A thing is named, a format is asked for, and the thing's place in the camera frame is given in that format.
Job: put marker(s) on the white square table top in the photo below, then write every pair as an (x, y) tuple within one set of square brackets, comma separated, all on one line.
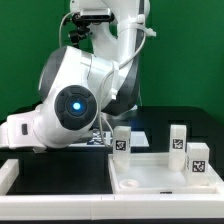
[(149, 173)]

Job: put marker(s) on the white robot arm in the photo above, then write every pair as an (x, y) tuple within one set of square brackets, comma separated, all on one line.
[(97, 74)]

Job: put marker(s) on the white sheet with tags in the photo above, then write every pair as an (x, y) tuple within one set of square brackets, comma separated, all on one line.
[(138, 139)]

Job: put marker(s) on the white U-shaped obstacle fence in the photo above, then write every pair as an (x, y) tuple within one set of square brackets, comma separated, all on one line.
[(102, 206)]

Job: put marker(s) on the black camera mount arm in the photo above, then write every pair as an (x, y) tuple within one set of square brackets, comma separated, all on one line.
[(81, 31)]

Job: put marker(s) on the grey camera on mount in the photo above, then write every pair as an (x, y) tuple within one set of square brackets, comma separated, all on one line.
[(96, 13)]

